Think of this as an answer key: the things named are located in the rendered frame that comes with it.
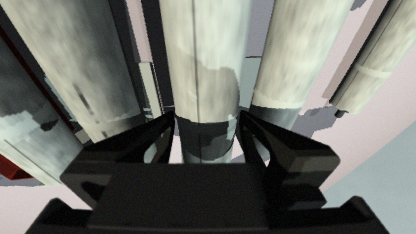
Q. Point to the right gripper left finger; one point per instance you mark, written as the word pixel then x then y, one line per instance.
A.
pixel 130 146

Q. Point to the red scrap tray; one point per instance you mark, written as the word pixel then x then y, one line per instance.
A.
pixel 8 168

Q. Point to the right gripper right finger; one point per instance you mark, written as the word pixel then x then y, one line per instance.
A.
pixel 296 161

